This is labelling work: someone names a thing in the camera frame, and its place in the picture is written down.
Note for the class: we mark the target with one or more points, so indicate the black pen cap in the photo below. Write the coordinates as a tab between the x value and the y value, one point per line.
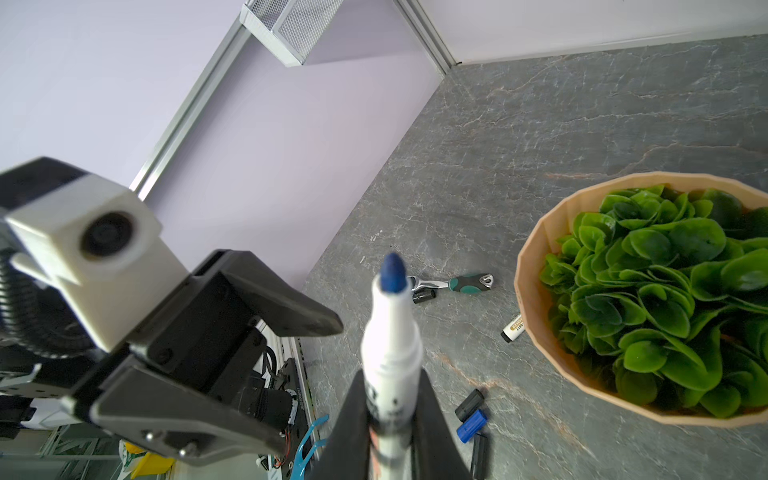
469	405
423	295
480	457

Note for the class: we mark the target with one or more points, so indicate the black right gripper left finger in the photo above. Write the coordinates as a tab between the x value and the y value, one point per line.
346	454

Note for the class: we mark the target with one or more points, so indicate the black pen cap right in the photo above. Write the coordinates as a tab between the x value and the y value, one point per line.
480	457

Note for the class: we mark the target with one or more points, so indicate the green handled ratchet tool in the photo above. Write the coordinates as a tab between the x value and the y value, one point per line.
466	284

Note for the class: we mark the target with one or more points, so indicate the aluminium frame corner post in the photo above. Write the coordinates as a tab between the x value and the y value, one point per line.
424	29

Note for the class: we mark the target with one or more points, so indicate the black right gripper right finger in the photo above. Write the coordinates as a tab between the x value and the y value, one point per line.
434	453

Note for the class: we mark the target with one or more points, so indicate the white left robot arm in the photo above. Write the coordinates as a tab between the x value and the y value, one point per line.
34	314

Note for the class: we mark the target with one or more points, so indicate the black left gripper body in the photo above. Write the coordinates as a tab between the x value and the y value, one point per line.
176	343

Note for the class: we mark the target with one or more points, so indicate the black pen cap far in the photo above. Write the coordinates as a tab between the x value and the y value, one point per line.
423	295

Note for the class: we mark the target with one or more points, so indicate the blue pen cap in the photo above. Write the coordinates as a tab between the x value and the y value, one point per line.
471	426

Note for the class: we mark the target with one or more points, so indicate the white mesh box basket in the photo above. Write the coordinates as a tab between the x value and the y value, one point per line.
289	29

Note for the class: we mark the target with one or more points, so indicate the blue rake yellow handle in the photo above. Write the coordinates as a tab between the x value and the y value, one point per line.
306	450

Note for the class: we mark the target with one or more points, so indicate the white whiteboard marker blue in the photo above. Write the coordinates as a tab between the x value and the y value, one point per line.
392	354

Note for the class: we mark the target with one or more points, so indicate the white whiteboard marker black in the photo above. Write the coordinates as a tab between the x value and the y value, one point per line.
513	330

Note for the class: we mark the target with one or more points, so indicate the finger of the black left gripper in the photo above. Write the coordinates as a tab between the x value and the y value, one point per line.
252	289
178	422

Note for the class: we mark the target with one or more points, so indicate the beige pot with green plant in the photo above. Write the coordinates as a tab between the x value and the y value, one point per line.
650	292

